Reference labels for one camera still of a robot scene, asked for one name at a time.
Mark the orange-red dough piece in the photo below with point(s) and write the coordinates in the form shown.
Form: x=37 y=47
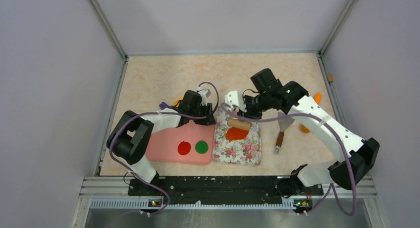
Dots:
x=236 y=134

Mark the small wooden cork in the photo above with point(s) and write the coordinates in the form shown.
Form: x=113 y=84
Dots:
x=329 y=78

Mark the metal scraper wooden handle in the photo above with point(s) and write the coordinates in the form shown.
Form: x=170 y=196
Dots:
x=284 y=124

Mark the wooden rolling pin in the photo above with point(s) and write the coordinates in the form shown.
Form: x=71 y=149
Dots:
x=236 y=123

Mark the pink plastic tray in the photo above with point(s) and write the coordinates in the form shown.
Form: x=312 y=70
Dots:
x=163 y=145

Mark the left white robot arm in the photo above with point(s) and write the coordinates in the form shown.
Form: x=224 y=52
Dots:
x=128 y=141

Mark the orange yellow green block stack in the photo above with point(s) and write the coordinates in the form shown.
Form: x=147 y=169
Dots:
x=177 y=103

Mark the red dough disc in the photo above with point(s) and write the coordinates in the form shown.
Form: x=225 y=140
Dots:
x=184 y=148

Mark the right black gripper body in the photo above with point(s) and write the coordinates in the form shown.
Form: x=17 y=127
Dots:
x=255 y=105

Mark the floral patterned tray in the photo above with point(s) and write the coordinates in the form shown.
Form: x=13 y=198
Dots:
x=246 y=152

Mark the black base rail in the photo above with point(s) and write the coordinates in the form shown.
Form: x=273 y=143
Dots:
x=224 y=190

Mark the purple toy block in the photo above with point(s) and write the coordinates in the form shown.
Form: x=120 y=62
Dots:
x=163 y=105

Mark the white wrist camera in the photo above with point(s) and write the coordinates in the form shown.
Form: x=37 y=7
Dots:
x=235 y=101
x=204 y=93

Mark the green dough disc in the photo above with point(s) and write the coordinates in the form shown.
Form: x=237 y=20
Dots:
x=201 y=147

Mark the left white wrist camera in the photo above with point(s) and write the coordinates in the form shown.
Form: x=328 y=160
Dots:
x=204 y=93

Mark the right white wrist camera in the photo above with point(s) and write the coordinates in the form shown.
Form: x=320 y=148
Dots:
x=235 y=101

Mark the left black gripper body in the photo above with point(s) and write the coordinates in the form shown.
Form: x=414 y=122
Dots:
x=201 y=110

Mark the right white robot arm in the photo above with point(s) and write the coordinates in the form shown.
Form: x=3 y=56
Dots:
x=354 y=156

